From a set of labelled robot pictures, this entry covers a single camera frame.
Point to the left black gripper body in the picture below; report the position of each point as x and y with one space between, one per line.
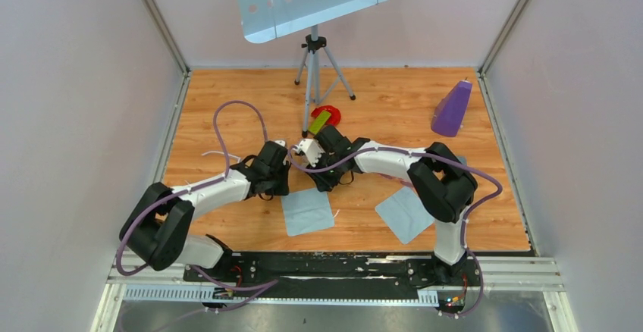
278 181

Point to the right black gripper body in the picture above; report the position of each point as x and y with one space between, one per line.
328 178

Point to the blue cleaning cloth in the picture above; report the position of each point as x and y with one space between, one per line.
307 211
405 215

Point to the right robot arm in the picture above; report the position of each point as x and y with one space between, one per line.
444 188

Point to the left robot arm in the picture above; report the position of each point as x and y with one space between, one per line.
157 229

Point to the green rectangular block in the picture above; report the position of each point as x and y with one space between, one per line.
319 121

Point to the red curved plastic piece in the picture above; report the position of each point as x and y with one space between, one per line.
335 115

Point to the grey tripod stand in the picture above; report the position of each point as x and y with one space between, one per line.
313 45

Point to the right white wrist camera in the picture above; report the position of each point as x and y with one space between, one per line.
310 150

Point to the white slotted cable duct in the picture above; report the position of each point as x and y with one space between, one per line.
177 293

